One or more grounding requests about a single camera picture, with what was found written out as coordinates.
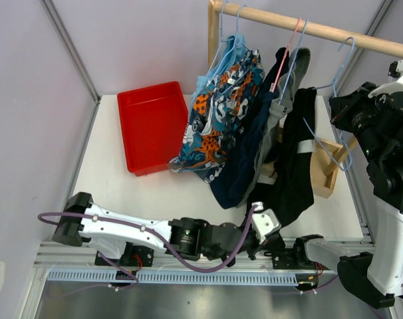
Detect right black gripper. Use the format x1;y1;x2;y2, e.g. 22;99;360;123
331;82;393;164

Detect light blue wire hanger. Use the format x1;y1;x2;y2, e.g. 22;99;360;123
303;36;356;172

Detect black shorts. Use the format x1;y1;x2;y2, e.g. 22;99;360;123
248;88;317;227

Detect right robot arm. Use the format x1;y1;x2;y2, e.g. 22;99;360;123
284;82;403;309

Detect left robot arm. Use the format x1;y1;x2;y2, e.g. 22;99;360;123
52;192;281;266

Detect navy blue shorts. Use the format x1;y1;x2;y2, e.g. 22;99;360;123
210;47;289;209

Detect grey shorts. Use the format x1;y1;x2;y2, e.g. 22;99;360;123
237;47;311;207

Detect pink hanger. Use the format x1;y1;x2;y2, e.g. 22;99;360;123
270;18;302;93

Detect blue hanger of grey shorts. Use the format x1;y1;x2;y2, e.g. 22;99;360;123
279;19;309;104

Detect colourful patterned shorts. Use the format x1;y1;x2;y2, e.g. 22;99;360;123
168;49;265;183

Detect light blue shorts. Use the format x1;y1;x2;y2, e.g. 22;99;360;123
191;34;247;104

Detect blue hanger of patterned shorts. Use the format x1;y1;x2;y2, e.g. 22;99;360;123
221;5;248;95

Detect wooden clothes rack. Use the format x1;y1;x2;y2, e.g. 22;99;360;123
207;0;403;199

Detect red plastic bin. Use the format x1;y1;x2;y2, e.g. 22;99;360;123
117;81;188;176

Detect aluminium mounting rail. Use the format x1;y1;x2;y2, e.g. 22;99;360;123
35;234;374;266

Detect perforated cable duct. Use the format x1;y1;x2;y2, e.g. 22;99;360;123
47;268;298;286

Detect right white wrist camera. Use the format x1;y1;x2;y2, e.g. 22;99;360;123
368;59;403;98

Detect right aluminium corner post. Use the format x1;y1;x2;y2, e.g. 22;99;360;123
333;0;396;96

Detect aluminium corner post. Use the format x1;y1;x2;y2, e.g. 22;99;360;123
333;0;396;96
39;0;101;104

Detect left aluminium corner post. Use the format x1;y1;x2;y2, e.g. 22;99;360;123
39;0;101;104

